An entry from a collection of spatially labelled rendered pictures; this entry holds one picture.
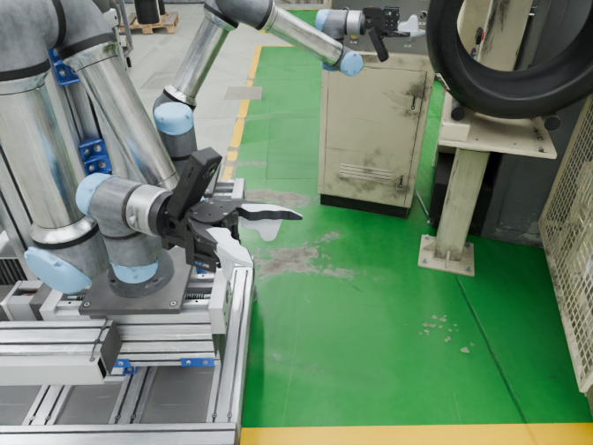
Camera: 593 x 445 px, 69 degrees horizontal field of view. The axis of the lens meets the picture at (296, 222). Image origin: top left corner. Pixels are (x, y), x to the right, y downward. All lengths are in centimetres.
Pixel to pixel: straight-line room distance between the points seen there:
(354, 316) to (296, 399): 47
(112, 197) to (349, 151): 184
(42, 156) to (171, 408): 91
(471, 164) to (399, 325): 76
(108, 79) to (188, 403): 99
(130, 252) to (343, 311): 133
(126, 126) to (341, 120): 167
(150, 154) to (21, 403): 104
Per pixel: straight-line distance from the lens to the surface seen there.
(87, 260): 88
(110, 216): 72
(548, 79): 179
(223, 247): 55
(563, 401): 193
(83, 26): 80
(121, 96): 81
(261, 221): 66
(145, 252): 78
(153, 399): 150
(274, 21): 137
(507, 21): 186
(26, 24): 75
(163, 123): 137
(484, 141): 162
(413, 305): 204
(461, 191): 209
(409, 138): 234
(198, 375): 151
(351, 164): 245
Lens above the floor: 141
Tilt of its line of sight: 35 degrees down
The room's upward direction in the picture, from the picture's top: straight up
